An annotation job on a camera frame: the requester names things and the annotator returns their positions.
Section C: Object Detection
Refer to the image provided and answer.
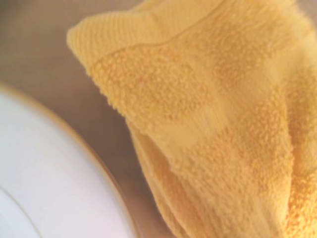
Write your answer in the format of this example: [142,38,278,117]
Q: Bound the yellow terry towel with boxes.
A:
[66,0,317,238]

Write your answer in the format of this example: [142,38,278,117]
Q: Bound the white plate with tan rim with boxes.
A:
[0,81,136,238]

